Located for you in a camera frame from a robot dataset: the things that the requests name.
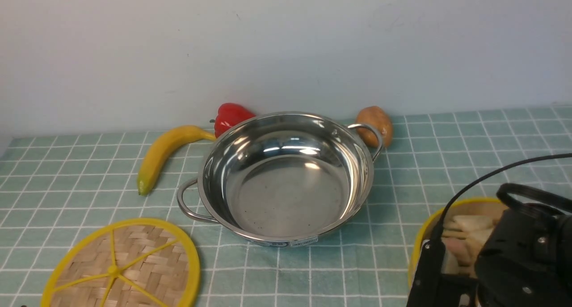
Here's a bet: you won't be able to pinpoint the yellow banana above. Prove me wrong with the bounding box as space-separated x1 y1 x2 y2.
137 125 216 196

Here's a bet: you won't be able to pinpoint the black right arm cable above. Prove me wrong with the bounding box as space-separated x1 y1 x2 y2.
436 153 572 243

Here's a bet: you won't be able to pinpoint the bamboo steamer lid yellow rim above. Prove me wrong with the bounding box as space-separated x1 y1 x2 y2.
40 218 201 307

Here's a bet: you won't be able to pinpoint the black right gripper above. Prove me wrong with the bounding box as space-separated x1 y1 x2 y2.
406 183 571 307

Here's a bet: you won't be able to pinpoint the pink dumpling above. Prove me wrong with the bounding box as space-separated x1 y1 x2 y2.
442 238 472 277

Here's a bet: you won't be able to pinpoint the brown potato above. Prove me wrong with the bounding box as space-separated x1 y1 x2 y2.
355 106 394 148

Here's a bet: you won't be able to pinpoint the red bell pepper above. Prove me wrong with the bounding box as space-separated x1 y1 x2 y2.
210 103 256 138

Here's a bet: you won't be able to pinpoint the white dumpling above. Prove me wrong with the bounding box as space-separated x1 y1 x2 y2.
444 215 494 232
465 228 494 264

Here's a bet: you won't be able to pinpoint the bamboo steamer basket yellow rim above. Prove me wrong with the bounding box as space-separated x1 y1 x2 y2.
408 198 508 287

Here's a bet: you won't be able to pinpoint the green checkered tablecloth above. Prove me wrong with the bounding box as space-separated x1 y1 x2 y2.
0 107 571 307

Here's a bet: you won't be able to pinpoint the stainless steel pot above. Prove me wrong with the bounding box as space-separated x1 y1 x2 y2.
176 112 384 248

